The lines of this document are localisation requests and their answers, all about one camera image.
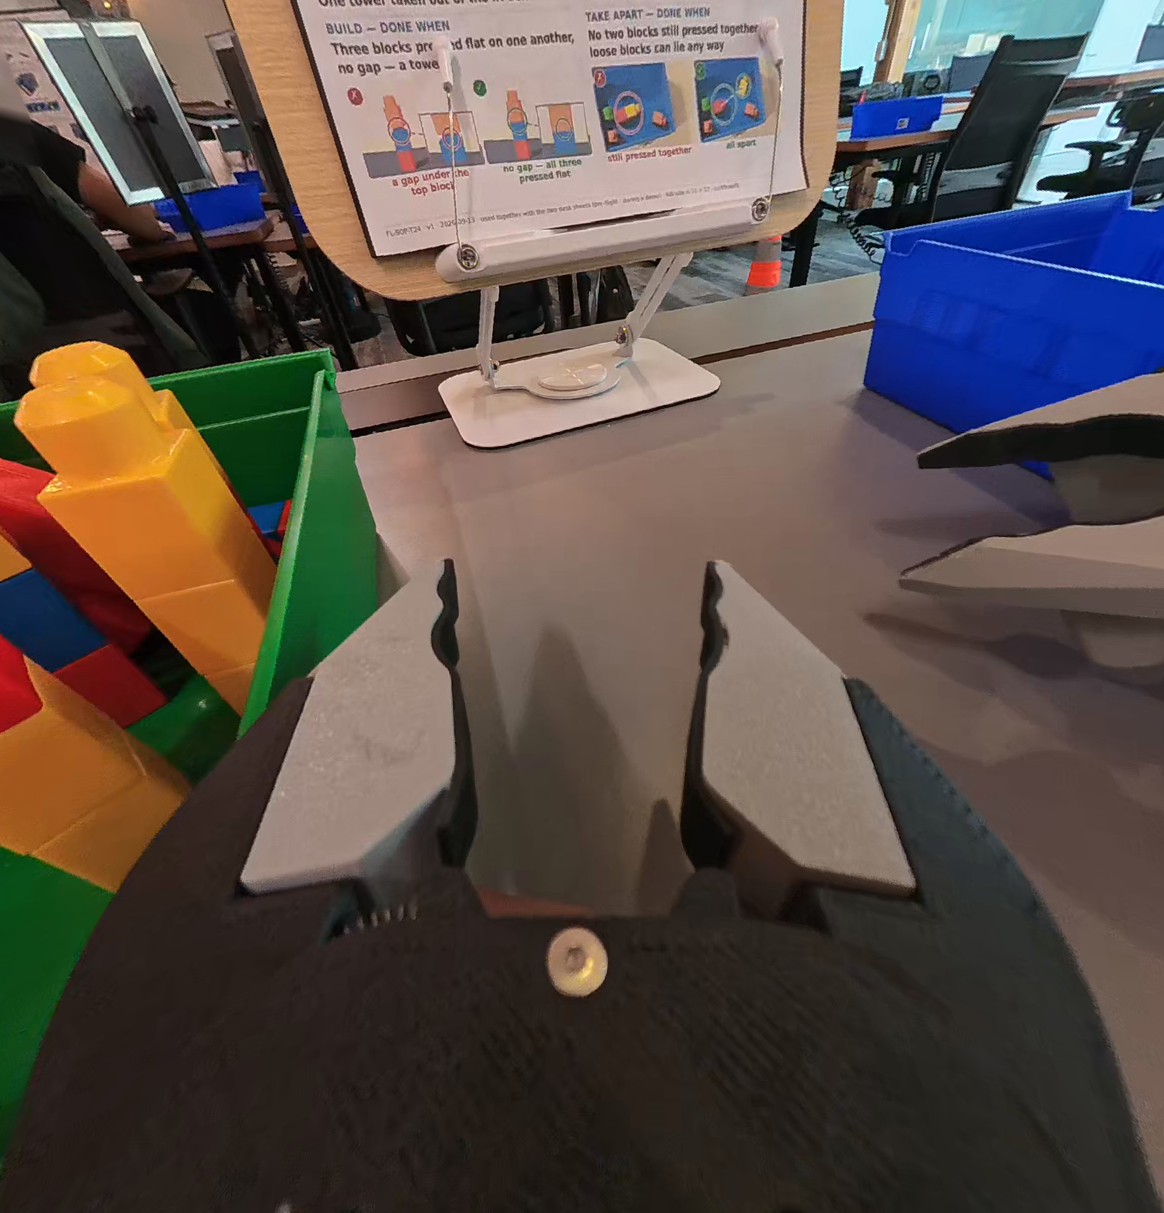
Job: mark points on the laminated instruction sheet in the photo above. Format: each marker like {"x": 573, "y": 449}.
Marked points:
{"x": 544, "y": 114}

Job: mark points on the blue plastic bin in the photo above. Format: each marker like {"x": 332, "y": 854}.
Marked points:
{"x": 1038, "y": 323}
{"x": 214, "y": 203}
{"x": 896, "y": 115}

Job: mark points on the white display on stand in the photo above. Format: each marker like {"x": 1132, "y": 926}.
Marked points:
{"x": 118, "y": 105}

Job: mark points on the green plastic bin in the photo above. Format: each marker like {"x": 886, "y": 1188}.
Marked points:
{"x": 317, "y": 550}

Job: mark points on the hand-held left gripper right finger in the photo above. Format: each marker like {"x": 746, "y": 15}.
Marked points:
{"x": 802, "y": 757}

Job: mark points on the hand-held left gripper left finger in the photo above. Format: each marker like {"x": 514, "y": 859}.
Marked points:
{"x": 354, "y": 757}

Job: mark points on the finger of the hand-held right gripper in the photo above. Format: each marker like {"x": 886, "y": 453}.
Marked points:
{"x": 1095, "y": 444}
{"x": 1075, "y": 569}

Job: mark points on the black office chair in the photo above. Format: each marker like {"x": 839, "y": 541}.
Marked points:
{"x": 1132, "y": 141}
{"x": 1001, "y": 122}

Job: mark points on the wooden document stand white base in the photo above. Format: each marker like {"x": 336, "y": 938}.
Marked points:
{"x": 562, "y": 381}

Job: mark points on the orange traffic cone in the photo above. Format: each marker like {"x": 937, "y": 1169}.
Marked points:
{"x": 761, "y": 267}

